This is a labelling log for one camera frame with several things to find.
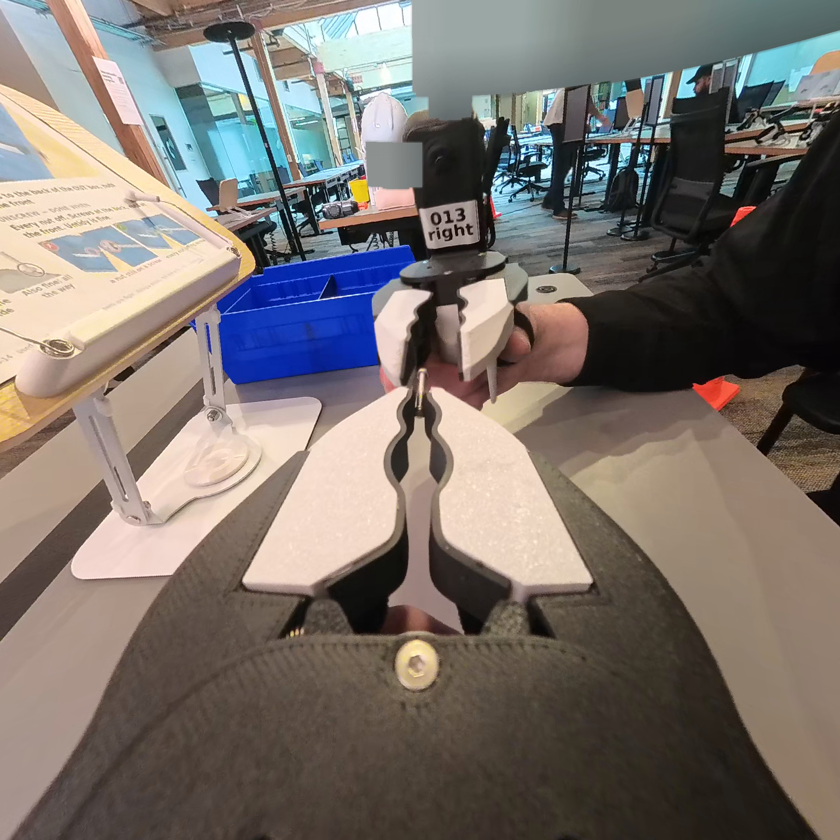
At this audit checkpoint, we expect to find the person's right hand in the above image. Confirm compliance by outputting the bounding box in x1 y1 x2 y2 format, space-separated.
425 302 589 409

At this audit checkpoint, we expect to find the long wooden desk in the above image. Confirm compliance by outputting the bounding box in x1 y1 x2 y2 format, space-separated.
587 121 840 160

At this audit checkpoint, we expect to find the white wall notice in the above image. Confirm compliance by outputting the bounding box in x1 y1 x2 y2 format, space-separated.
92 58 144 127

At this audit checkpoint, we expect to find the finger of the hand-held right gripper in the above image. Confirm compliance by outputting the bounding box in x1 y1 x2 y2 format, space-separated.
373 287 435 390
458 279 515 404

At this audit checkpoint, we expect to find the black office chair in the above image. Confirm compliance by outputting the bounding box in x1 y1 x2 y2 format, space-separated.
646 88 746 263
756 367 840 490

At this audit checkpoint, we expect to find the wooden reading stand board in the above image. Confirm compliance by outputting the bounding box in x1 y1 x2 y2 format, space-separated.
0 82 257 454

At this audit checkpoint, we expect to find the black floor lamp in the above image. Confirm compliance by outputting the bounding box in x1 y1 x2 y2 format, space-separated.
203 21 309 262

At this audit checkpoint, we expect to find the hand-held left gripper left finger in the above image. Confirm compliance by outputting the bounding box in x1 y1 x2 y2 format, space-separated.
241 386 417 635

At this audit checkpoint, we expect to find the blue plastic bin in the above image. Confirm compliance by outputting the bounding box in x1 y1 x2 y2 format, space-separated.
190 245 421 386

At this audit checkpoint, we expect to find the white metal stand base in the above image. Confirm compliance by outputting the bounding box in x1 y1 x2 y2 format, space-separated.
71 305 324 581

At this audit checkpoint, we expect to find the printed instruction sheet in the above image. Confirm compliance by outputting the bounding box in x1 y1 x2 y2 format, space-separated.
0 98 217 382

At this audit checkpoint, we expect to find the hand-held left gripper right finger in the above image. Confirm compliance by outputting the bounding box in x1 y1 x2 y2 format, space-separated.
424 387 596 635

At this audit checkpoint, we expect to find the white rounded object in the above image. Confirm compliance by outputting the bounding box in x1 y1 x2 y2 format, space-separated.
361 92 412 143

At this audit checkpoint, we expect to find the wooden post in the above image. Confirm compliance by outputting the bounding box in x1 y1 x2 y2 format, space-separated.
46 0 166 191

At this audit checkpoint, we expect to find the person's right forearm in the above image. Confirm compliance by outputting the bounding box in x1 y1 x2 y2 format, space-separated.
561 115 840 395

